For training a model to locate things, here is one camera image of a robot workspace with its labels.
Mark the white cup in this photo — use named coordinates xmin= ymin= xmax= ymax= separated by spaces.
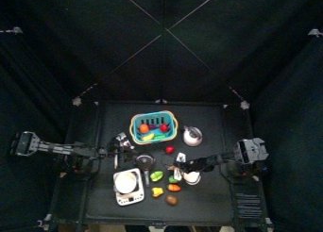
xmin=182 ymin=170 xmax=202 ymax=187

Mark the orange toy carrot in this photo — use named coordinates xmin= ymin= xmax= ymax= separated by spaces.
xmin=166 ymin=183 xmax=183 ymax=192

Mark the light green toy pepper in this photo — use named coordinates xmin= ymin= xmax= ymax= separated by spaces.
xmin=149 ymin=170 xmax=165 ymax=183

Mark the black pan lid grey knob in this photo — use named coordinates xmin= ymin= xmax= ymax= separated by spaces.
xmin=134 ymin=153 xmax=157 ymax=172

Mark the teal toy basket yellow rim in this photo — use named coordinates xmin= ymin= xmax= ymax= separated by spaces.
xmin=128 ymin=110 xmax=179 ymax=145

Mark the white kitchen scale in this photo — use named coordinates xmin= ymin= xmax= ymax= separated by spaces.
xmin=112 ymin=168 xmax=146 ymax=207

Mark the white text label sticker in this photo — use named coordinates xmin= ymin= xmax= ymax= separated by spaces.
xmin=234 ymin=192 xmax=262 ymax=221

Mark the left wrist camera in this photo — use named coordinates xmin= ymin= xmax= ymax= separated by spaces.
xmin=115 ymin=132 xmax=131 ymax=145

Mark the white bowl grey loop handle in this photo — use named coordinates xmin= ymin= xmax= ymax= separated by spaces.
xmin=112 ymin=171 xmax=139 ymax=195

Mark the black pan grey handle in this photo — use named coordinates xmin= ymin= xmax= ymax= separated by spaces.
xmin=132 ymin=152 xmax=158 ymax=188

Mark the thin white cord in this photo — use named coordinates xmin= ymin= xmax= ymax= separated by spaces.
xmin=78 ymin=0 xmax=224 ymax=98
xmin=118 ymin=0 xmax=246 ymax=102

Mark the grey frame clamp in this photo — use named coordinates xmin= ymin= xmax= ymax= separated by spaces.
xmin=308 ymin=27 xmax=323 ymax=38
xmin=0 ymin=26 xmax=24 ymax=36

